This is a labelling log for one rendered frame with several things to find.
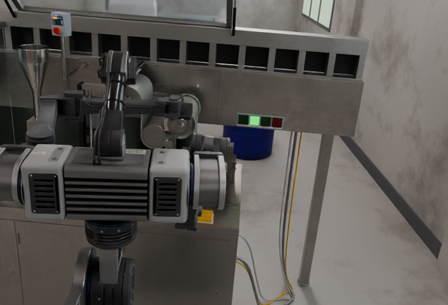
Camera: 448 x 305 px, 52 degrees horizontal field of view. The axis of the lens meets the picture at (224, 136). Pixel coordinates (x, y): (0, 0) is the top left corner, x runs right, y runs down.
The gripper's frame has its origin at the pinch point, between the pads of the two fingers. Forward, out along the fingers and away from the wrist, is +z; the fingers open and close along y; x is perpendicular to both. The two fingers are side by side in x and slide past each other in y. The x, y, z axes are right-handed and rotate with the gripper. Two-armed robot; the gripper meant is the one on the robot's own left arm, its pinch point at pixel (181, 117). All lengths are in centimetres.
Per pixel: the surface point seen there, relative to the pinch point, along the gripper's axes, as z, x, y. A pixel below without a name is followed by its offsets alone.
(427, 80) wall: 154, 107, 167
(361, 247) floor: 174, -28, 122
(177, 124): 12.1, 0.5, -3.8
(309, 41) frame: 17, 53, 55
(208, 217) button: 15.4, -40.1, 15.7
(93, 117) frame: 3.6, -3.1, -40.0
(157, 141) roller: 20.5, -5.9, -13.2
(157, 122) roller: 17.7, 2.5, -14.4
